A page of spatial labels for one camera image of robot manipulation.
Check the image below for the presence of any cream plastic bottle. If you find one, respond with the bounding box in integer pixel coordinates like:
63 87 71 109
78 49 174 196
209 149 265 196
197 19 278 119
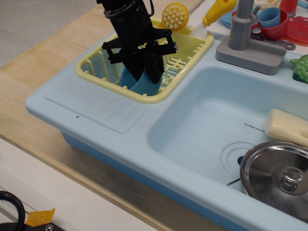
264 109 308 147

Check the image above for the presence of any blue plastic plate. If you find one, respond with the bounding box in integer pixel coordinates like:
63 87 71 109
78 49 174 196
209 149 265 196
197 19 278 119
220 12 232 27

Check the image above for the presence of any yellow handled white spatula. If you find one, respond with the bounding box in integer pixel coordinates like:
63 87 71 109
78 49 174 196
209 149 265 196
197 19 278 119
188 0 237 40

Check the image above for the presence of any yellow round scrub brush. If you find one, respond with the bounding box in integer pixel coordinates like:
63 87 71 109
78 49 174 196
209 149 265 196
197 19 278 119
160 2 189 31

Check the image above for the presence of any red toy pot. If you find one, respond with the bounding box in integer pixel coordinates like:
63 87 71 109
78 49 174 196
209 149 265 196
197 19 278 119
251 10 291 40

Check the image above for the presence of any grey toy utensil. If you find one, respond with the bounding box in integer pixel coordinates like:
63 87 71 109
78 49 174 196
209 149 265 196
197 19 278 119
250 33 296 51

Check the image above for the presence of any grey toy faucet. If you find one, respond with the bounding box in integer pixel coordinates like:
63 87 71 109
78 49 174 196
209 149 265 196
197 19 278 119
216 0 286 75

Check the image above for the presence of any yellow tape piece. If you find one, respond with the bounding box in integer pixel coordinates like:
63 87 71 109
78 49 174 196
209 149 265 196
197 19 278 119
25 208 55 227

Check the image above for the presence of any light blue small cup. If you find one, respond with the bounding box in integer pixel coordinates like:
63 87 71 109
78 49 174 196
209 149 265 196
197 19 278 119
258 7 281 28

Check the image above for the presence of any black device base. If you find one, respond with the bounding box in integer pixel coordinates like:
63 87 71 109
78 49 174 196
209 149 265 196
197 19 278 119
0 222 64 231

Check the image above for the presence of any red plastic bottle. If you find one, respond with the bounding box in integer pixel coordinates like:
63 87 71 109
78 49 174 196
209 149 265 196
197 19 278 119
279 0 298 13

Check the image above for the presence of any light blue toy sink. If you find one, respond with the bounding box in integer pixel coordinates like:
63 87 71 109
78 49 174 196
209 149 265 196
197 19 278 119
25 34 308 231

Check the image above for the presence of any yellow dish rack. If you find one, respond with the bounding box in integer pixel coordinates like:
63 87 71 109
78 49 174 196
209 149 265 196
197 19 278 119
75 26 214 103

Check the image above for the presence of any green toy vegetable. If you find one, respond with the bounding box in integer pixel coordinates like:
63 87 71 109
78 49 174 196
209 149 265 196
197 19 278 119
290 55 308 84

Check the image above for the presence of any black braided cable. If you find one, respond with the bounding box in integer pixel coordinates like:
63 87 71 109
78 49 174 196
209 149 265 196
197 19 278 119
0 191 26 231

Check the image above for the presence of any red plastic plate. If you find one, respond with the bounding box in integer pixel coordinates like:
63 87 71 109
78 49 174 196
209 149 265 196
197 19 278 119
286 17 308 44

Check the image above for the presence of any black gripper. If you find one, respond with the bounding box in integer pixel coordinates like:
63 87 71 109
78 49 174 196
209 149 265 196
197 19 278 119
97 0 178 84

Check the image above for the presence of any steel pot lid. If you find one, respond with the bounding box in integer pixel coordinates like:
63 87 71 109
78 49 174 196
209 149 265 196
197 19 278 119
240 141 308 222

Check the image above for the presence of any blue plastic cup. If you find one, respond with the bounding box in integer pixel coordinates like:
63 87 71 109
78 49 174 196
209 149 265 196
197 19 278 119
119 68 162 96

